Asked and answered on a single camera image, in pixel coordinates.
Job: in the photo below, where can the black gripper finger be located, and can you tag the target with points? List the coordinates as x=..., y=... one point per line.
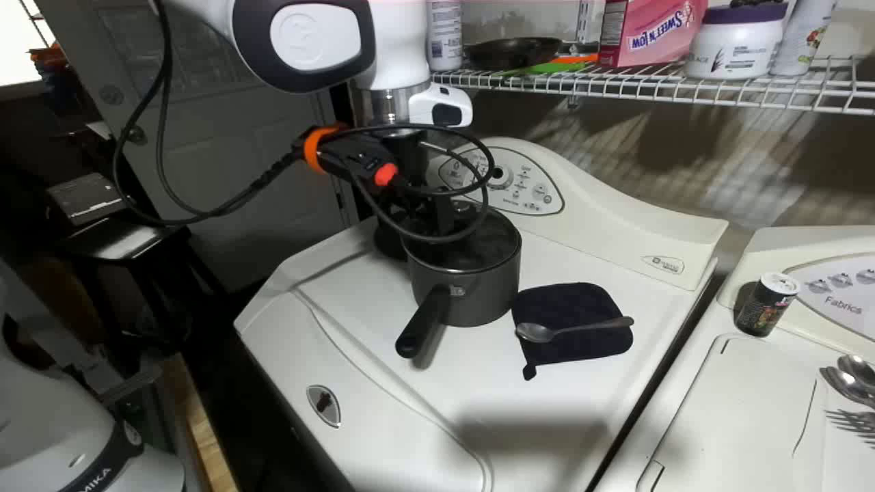
x=453, y=219
x=403, y=218

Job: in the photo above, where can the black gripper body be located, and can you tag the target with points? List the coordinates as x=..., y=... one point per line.
x=418, y=174

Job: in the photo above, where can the black pot holder cloth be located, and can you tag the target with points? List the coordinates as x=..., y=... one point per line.
x=564, y=305

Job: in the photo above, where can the spare silver spoon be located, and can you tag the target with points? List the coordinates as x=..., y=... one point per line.
x=842, y=383
x=855, y=370

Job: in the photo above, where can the tall white bottle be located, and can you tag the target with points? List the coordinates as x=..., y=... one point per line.
x=442, y=31

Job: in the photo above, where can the black frying pan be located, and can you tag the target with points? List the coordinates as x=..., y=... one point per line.
x=508, y=52

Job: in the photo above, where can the green shelf item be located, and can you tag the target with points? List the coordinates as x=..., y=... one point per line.
x=546, y=69

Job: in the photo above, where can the grey panelled door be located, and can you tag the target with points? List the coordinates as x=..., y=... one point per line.
x=228, y=137

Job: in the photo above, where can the orange red utensil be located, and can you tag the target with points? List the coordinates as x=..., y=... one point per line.
x=576, y=59

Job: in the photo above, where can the white washing machine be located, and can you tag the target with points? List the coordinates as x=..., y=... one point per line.
x=411, y=419

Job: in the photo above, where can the pink box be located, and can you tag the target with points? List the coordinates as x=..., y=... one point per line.
x=650, y=31

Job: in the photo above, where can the black equipment box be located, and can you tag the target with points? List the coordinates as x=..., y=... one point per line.
x=91, y=201

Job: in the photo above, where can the small brown glass jar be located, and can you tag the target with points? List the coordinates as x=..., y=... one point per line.
x=761, y=307

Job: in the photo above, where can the white tub purple lid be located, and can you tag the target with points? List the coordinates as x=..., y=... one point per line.
x=732, y=46

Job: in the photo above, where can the white dryer machine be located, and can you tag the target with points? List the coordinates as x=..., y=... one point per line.
x=728, y=427

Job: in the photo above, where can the white cylinder container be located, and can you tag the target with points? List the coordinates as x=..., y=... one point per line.
x=802, y=37

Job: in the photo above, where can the silver fork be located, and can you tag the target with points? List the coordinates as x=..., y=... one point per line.
x=850, y=424

